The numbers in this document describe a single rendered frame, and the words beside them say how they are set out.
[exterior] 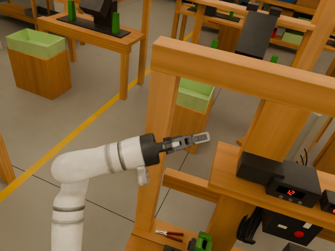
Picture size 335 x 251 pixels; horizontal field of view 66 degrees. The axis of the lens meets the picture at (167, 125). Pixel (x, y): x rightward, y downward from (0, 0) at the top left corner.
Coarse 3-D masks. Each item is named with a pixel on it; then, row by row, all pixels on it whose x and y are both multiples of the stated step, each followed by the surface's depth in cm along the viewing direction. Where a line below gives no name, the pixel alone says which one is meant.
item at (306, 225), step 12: (264, 216) 104; (276, 216) 94; (288, 216) 92; (264, 228) 100; (276, 228) 98; (288, 228) 96; (300, 228) 94; (312, 228) 92; (288, 240) 99; (300, 240) 98
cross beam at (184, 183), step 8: (168, 168) 131; (168, 176) 128; (176, 176) 127; (184, 176) 128; (192, 176) 129; (168, 184) 131; (176, 184) 129; (184, 184) 127; (192, 184) 126; (200, 184) 125; (184, 192) 131; (192, 192) 129; (200, 192) 127; (208, 192) 126; (208, 200) 129; (216, 200) 127; (320, 232) 119; (328, 232) 118; (328, 240) 121
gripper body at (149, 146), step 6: (144, 138) 59; (150, 138) 58; (144, 144) 58; (150, 144) 58; (156, 144) 58; (162, 144) 57; (144, 150) 57; (150, 150) 57; (156, 150) 57; (162, 150) 57; (168, 150) 58; (144, 156) 57; (150, 156) 58; (156, 156) 58; (150, 162) 58; (156, 162) 59
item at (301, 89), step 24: (168, 48) 81; (192, 48) 83; (168, 72) 86; (192, 72) 83; (216, 72) 81; (240, 72) 79; (264, 72) 77; (288, 72) 78; (312, 72) 81; (264, 96) 81; (288, 96) 79; (312, 96) 76
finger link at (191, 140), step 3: (198, 135) 60; (201, 135) 60; (204, 135) 60; (186, 138) 58; (189, 138) 58; (192, 138) 60; (195, 138) 60; (198, 138) 60; (201, 138) 60; (204, 138) 60; (186, 141) 59; (189, 141) 58; (192, 141) 59; (195, 141) 60
